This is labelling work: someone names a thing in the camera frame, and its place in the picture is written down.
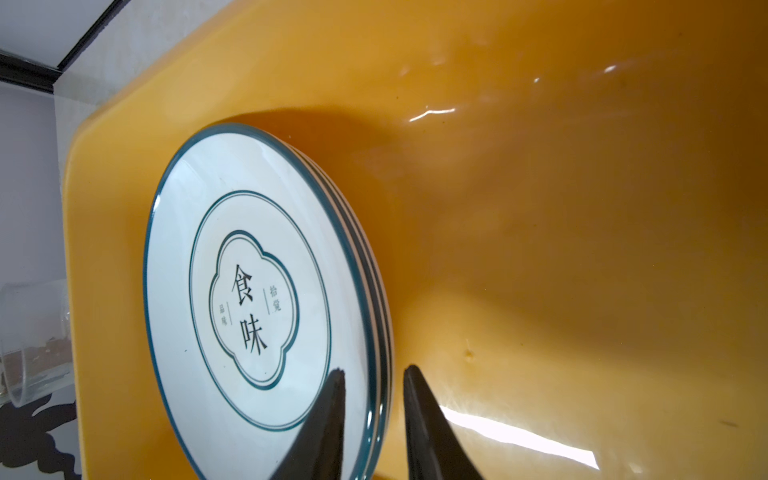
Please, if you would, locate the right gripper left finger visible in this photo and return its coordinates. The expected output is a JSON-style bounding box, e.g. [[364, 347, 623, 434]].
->
[[272, 369, 346, 479]]

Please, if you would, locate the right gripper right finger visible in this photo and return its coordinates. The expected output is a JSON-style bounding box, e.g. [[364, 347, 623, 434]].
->
[[403, 365, 482, 479]]

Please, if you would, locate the white plate black flower outline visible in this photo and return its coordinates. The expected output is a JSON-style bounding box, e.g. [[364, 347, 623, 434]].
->
[[142, 123, 376, 479]]

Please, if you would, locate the white plate green band rim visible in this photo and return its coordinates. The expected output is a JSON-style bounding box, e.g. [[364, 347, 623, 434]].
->
[[288, 146, 394, 479]]

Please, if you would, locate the yellow plastic bin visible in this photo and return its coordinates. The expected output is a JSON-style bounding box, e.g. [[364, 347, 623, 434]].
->
[[55, 1, 767, 479]]

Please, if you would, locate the clear cup left of bin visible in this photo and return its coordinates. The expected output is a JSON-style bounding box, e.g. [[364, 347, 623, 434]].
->
[[1, 279, 74, 408]]

